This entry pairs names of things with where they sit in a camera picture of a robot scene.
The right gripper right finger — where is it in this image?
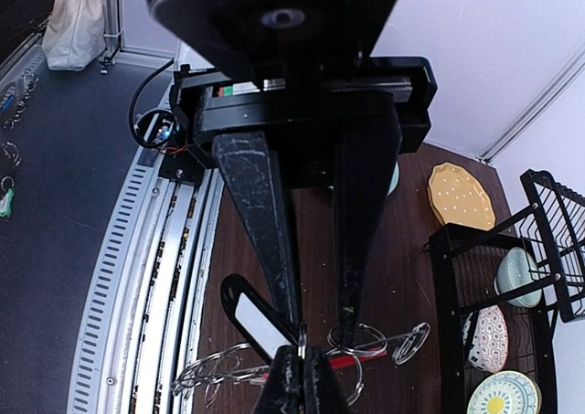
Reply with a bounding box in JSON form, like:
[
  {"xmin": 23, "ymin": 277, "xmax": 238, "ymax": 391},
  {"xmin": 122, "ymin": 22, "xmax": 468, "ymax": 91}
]
[{"xmin": 304, "ymin": 346, "xmax": 350, "ymax": 414}]

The pink patterned bowl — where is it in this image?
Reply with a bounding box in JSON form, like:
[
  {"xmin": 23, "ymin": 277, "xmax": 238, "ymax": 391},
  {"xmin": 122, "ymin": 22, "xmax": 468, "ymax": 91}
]
[{"xmin": 467, "ymin": 305, "xmax": 509, "ymax": 374}]

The yellow daisy plate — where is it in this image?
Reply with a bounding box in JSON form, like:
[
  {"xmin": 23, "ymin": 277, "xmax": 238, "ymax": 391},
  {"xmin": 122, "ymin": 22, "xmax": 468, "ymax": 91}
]
[{"xmin": 466, "ymin": 370, "xmax": 542, "ymax": 414}]

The white cloth bag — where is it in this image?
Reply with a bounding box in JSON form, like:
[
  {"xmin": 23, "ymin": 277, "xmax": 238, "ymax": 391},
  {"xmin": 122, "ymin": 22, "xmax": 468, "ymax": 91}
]
[{"xmin": 41, "ymin": 0, "xmax": 105, "ymax": 71}]

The grey keyring organiser red handle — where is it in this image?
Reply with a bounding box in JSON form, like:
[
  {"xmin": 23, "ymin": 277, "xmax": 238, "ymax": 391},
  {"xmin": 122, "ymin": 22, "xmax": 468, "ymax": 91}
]
[{"xmin": 171, "ymin": 321, "xmax": 433, "ymax": 399}]

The pale green bowl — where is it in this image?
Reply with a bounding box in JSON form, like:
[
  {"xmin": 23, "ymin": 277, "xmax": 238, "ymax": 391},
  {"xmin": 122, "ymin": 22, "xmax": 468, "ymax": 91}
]
[{"xmin": 494, "ymin": 247, "xmax": 542, "ymax": 308}]

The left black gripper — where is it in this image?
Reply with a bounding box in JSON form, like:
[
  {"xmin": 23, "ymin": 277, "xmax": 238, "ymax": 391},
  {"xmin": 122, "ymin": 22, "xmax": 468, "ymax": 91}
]
[{"xmin": 169, "ymin": 57, "xmax": 438, "ymax": 345}]

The light blue flat plate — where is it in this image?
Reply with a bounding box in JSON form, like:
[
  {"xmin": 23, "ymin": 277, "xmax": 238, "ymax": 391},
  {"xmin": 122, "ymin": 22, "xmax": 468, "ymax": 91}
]
[{"xmin": 388, "ymin": 163, "xmax": 399, "ymax": 196}]

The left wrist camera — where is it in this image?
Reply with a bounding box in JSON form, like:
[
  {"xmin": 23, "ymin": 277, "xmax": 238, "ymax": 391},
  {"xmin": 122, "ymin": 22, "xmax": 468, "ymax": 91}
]
[{"xmin": 146, "ymin": 0, "xmax": 398, "ymax": 81}]

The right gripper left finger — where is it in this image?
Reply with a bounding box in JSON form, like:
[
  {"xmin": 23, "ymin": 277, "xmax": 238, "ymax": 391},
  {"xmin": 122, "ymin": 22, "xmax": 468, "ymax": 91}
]
[{"xmin": 252, "ymin": 345, "xmax": 303, "ymax": 414}]

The yellow dotted plate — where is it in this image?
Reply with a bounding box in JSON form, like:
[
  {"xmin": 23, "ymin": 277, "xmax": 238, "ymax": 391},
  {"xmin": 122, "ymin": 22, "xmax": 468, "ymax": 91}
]
[{"xmin": 427, "ymin": 162, "xmax": 496, "ymax": 230}]

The black wire dish rack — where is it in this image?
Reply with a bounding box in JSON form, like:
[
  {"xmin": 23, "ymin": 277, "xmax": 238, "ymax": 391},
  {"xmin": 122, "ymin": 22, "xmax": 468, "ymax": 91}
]
[{"xmin": 427, "ymin": 170, "xmax": 584, "ymax": 413}]

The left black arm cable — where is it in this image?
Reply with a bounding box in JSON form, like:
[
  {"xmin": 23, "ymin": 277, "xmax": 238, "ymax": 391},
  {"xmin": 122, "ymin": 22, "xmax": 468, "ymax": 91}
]
[{"xmin": 129, "ymin": 57, "xmax": 177, "ymax": 148}]

